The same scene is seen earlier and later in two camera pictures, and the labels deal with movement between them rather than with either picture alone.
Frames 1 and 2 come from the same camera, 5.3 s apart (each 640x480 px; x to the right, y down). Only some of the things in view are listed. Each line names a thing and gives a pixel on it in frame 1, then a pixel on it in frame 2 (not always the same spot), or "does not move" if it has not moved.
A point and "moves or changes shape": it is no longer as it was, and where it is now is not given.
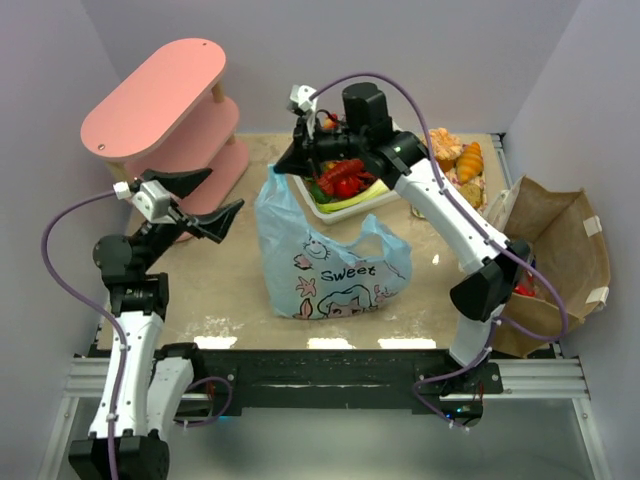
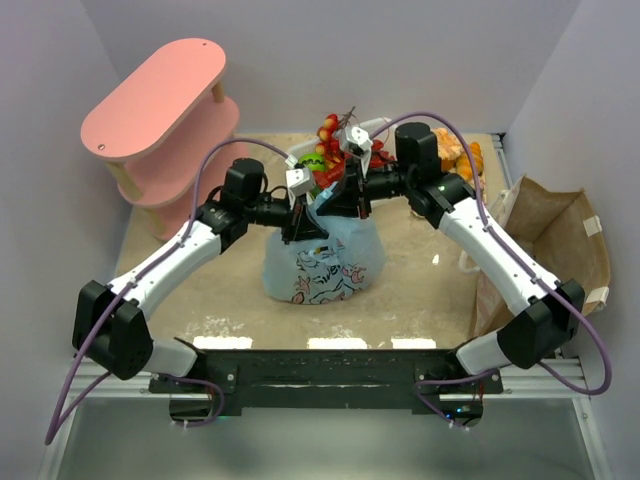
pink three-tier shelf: [170, 119] does not move
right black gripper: [307, 148] -> [360, 188]
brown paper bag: [568, 279] does not move
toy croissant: [470, 163] does not move
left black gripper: [179, 215] -> [294, 216]
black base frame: [227, 382] does not move
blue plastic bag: [312, 277] moves or changes shape
